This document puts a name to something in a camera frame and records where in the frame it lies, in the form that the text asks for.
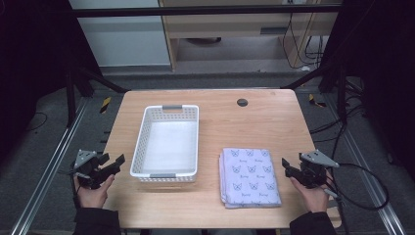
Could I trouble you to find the black frame stand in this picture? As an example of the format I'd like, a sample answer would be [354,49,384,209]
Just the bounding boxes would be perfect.
[64,62,131,129]
[281,62,348,125]

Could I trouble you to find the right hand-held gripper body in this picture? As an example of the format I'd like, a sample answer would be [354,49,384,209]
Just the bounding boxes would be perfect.
[298,149,341,190]

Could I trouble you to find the aluminium floor rail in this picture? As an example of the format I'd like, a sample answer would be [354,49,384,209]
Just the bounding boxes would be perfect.
[326,94,408,235]
[10,97,90,235]

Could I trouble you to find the black horizontal frame bar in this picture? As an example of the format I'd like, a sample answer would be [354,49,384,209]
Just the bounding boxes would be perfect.
[69,4,345,19]

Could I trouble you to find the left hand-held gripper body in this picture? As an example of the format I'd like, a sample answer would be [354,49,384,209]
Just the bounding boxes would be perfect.
[71,149,111,190]

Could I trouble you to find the person's right hand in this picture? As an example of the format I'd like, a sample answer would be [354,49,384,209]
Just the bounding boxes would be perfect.
[289,169,336,214]

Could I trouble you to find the white perforated plastic basket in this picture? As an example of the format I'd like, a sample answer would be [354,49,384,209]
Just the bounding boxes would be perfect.
[129,104,201,183]

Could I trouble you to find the folded lilac printed cloth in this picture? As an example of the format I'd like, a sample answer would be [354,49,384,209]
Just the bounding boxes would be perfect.
[217,147,283,210]

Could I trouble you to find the wooden table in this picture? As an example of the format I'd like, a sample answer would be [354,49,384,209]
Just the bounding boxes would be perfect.
[102,88,343,230]

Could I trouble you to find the black floor cable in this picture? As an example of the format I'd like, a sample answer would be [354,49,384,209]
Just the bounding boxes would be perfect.
[308,103,366,145]

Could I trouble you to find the black hanging desk cables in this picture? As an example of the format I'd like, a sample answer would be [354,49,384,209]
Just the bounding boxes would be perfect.
[281,13,326,71]

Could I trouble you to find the white cabinet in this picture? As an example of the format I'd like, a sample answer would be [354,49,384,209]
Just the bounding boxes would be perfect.
[68,0,172,69]

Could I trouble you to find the person's left hand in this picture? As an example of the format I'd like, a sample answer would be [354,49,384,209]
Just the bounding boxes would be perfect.
[73,173,116,210]

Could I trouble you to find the light wooden desk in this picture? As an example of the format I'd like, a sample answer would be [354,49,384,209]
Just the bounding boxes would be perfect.
[158,0,345,71]

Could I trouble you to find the yellow black floor marker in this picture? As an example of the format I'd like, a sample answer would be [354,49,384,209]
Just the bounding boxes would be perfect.
[99,96,113,115]
[307,93,328,109]

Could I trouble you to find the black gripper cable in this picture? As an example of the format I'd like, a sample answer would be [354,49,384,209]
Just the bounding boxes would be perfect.
[322,162,391,235]

